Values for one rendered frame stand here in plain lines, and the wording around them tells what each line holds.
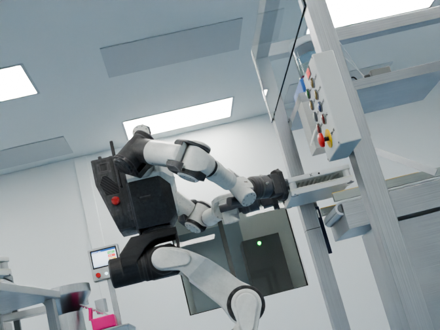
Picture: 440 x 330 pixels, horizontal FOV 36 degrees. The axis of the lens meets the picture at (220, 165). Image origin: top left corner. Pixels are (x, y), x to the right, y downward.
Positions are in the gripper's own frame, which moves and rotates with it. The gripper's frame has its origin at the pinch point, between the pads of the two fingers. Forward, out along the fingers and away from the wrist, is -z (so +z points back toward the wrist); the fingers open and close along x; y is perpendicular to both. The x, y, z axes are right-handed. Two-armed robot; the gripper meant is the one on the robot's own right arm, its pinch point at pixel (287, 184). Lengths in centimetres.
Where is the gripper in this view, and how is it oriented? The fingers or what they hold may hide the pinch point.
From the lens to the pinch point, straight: 262.4
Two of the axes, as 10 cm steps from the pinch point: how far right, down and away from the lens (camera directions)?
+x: 2.6, 9.3, -2.6
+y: 5.2, -3.6, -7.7
